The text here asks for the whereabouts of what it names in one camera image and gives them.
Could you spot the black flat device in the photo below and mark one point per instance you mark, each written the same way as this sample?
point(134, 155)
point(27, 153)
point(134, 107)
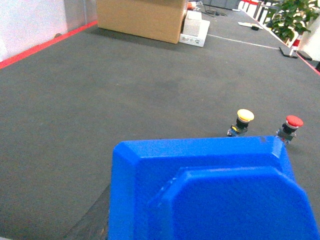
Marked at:
point(288, 52)

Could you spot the small white box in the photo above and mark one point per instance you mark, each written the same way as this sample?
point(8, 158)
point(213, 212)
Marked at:
point(192, 23)

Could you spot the large cardboard box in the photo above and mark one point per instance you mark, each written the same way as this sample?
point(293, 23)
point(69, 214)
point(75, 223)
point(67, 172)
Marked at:
point(160, 20)

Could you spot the yellow mushroom push button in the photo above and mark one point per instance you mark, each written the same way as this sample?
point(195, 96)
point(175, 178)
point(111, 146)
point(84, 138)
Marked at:
point(239, 129)

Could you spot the white flat carton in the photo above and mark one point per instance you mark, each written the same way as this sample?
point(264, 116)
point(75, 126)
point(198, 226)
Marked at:
point(199, 40)

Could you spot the red mushroom push button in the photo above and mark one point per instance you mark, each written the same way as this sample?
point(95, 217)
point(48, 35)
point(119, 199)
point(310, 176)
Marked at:
point(287, 132)

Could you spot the blue block part with knob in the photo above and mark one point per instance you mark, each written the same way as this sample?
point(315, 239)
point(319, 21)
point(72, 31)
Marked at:
point(239, 188)

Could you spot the green potted plant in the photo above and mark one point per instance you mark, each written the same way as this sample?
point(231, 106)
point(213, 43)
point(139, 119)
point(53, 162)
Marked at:
point(292, 17)

